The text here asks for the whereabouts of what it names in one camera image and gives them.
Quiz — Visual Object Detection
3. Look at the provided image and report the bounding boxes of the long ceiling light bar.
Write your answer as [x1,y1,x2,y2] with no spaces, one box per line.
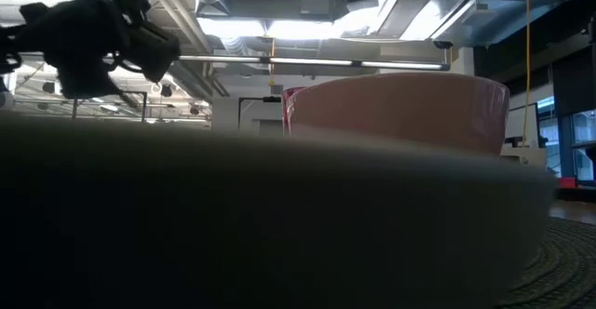
[178,54,451,73]

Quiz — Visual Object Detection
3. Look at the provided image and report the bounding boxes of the pale pink bowl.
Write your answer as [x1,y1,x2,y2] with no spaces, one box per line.
[284,72,511,157]

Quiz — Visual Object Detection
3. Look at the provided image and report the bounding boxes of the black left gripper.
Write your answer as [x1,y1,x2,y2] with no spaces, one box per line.
[13,0,182,100]

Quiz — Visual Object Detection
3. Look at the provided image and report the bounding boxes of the grey round woven placemat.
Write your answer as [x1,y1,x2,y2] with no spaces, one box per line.
[493,215,596,309]

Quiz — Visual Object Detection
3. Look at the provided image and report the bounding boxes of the pale green plate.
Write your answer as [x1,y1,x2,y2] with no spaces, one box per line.
[0,112,560,309]

